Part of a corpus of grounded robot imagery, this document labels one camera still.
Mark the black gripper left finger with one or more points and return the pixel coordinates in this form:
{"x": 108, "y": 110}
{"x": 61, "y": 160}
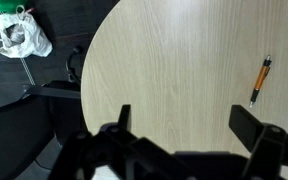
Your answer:
{"x": 124, "y": 117}

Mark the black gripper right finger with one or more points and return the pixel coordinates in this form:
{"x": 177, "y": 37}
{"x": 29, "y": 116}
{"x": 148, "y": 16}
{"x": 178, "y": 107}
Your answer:
{"x": 245, "y": 126}

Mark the orange and black pen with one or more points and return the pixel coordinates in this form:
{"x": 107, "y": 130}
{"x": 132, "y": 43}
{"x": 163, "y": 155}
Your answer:
{"x": 260, "y": 80}

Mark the white plastic bag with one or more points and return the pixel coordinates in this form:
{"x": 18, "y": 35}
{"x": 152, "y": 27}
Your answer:
{"x": 34, "y": 40}

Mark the green plastic bag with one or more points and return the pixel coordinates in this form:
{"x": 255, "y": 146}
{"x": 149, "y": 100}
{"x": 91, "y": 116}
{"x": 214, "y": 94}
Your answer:
{"x": 0, "y": 5}

